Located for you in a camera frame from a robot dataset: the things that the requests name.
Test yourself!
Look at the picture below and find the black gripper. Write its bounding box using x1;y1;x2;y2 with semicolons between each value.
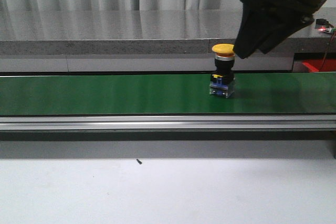
234;0;326;59

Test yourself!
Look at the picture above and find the small green circuit board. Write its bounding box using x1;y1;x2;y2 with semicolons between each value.
315;18;335;34

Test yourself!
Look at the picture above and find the red plastic tray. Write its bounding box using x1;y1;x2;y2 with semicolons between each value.
302;59;336;72

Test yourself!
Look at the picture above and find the green conveyor belt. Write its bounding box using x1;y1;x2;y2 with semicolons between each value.
1;72;335;116

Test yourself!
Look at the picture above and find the grey stone counter slab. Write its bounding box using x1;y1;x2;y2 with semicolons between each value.
0;7;336;56

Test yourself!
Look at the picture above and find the red black wire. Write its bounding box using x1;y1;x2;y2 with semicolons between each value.
318;31;336;72

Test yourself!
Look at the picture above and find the aluminium conveyor frame rail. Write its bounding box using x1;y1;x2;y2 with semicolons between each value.
1;114;335;131

